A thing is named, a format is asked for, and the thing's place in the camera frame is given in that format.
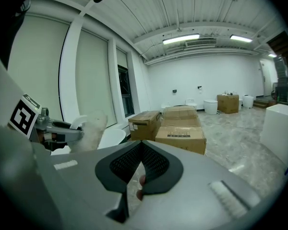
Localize brown wooden steps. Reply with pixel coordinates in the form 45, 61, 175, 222
253, 99, 277, 109

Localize cardboard box with black label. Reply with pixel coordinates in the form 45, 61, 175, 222
155, 126, 207, 155

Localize long ceiling tube light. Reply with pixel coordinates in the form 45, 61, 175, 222
162, 34, 200, 45

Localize white rectangular tub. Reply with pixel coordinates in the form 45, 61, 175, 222
259, 103, 288, 174

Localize white door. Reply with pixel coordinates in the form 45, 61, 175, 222
259, 58, 272, 97

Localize white toilet with tank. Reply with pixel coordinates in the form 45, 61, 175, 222
184, 98, 198, 110

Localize ceiling air vent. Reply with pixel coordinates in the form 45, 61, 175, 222
184, 39, 217, 49

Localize tape-wrapped cardboard box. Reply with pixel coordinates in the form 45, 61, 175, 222
162, 105, 202, 128

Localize white fluffy cleaning cloth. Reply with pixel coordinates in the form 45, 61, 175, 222
68, 109, 108, 153

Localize wide beige roller blind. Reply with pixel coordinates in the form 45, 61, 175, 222
8, 14, 70, 129

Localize dark window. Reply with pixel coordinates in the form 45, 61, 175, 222
117, 65, 135, 118

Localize person's left hand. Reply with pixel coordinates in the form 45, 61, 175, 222
37, 130, 59, 144

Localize narrow beige roller blind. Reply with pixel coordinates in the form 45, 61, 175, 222
75, 29, 117, 127

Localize white tankless toilet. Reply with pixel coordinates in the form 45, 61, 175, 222
204, 99, 218, 115

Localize cluttered equipment rack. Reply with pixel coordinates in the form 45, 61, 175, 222
273, 56, 288, 105

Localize small white toilet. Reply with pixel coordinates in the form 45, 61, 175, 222
242, 94, 254, 109

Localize person's right hand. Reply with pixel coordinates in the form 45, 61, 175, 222
136, 174, 147, 202

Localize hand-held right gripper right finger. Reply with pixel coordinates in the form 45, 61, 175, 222
128, 139, 261, 230

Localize short ceiling tube light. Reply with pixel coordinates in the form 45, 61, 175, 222
229, 34, 253, 43

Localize small cardboard box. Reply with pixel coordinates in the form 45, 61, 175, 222
217, 94, 240, 115

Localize cardboard box with white labels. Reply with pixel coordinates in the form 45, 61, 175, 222
128, 111, 162, 141

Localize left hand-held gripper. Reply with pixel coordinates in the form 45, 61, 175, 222
7, 93, 85, 143

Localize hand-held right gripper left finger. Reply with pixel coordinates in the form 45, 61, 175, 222
37, 139, 145, 230

